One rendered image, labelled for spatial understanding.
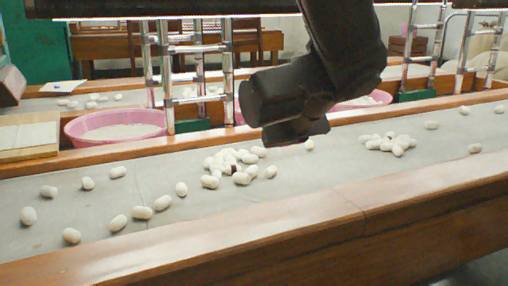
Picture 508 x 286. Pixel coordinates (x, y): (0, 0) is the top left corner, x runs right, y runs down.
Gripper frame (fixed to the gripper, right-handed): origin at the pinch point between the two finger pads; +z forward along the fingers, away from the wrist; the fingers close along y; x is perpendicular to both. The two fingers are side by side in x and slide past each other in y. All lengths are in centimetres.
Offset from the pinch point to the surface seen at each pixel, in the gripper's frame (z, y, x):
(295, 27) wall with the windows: 408, -284, -305
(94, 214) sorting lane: 13.3, 28.5, 3.7
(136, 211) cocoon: 9.0, 22.2, 5.4
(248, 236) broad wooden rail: -2.5, 9.0, 14.1
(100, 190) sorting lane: 20.0, 27.2, -1.9
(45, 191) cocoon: 19.3, 36.0, -3.3
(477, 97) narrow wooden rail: 31, -89, -13
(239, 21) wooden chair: 201, -95, -170
